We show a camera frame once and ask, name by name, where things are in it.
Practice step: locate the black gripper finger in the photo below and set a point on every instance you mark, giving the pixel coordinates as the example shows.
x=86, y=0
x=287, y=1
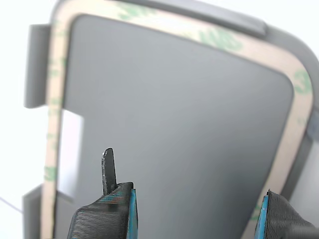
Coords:
x=281, y=221
x=104, y=219

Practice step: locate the grey holder with black legs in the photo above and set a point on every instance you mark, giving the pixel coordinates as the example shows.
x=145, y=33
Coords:
x=174, y=124

